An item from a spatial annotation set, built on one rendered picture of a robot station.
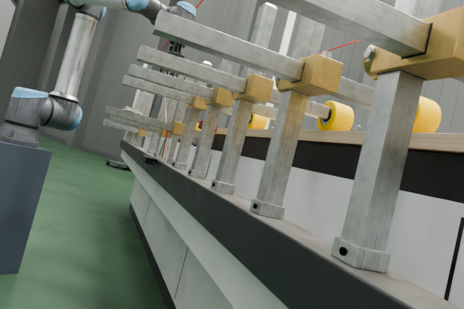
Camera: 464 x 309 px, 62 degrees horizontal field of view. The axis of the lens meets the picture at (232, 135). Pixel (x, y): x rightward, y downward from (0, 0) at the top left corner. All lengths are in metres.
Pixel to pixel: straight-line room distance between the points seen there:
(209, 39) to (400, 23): 0.28
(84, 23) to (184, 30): 1.65
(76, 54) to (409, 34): 1.91
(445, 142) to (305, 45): 0.27
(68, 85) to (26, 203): 0.62
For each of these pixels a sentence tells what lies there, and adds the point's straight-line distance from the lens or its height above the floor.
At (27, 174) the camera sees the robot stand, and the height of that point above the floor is 0.48.
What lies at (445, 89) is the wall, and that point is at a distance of 5.96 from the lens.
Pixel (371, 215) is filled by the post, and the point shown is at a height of 0.76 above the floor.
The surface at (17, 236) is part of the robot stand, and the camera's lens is 2.12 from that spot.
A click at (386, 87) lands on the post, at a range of 0.47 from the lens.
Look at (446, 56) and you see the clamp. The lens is 0.42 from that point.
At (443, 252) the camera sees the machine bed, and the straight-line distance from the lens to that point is 0.66.
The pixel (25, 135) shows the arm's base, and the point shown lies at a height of 0.65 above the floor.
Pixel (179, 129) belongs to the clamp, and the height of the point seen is 0.84.
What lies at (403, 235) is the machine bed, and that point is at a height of 0.73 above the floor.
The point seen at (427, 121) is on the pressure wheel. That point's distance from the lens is 0.76.
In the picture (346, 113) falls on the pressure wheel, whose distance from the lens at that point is 0.96.
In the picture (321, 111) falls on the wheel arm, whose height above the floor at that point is 0.94.
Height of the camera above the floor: 0.78
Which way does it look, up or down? 4 degrees up
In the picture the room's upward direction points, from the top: 14 degrees clockwise
